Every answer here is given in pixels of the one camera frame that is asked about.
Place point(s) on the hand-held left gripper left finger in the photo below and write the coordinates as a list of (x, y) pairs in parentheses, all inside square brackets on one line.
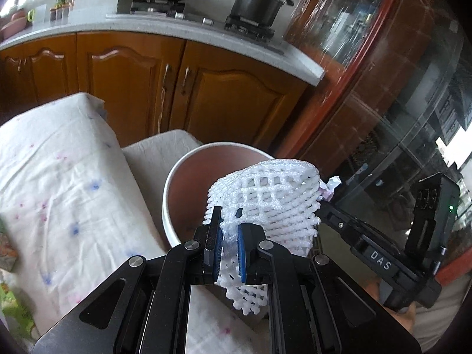
[(217, 245)]

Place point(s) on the white floral tablecloth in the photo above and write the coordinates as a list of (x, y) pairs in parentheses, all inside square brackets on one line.
[(55, 177)]

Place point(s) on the dark stockpot with lid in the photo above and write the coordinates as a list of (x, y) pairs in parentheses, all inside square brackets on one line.
[(254, 5)]

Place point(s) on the person's right hand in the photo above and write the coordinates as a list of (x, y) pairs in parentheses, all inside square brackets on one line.
[(372, 293)]

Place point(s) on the spice jar set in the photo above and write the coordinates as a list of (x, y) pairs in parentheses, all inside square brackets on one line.
[(59, 13)]

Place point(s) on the green cup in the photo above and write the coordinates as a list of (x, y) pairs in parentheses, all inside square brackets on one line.
[(31, 14)]

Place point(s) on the grey clothing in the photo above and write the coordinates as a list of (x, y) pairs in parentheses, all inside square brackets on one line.
[(442, 313)]

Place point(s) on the pink basin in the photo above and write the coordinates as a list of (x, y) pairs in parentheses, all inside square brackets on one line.
[(16, 18)]

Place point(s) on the grey kitchen countertop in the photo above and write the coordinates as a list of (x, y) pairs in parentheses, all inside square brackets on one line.
[(92, 25)]

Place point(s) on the white foam fruit net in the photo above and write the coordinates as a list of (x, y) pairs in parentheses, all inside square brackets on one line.
[(273, 199)]

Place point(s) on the white bin with pink inside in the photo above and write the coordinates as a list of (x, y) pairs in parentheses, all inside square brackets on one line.
[(206, 177)]

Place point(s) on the white paper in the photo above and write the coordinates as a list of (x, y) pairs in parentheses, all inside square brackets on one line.
[(333, 184)]

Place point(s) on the wooden base kitchen cabinets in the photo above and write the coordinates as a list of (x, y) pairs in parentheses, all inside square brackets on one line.
[(121, 81)]

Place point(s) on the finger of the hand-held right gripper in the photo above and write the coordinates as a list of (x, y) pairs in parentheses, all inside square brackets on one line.
[(341, 221)]

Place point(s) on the gas stove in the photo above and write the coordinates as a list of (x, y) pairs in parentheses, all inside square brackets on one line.
[(191, 20)]

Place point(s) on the colourful printed packet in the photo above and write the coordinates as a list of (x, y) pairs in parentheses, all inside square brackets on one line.
[(7, 250)]

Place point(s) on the glass-front wooden display cabinet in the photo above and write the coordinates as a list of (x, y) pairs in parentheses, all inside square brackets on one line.
[(368, 81)]

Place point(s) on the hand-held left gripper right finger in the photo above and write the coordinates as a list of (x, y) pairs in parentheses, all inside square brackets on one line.
[(241, 250)]

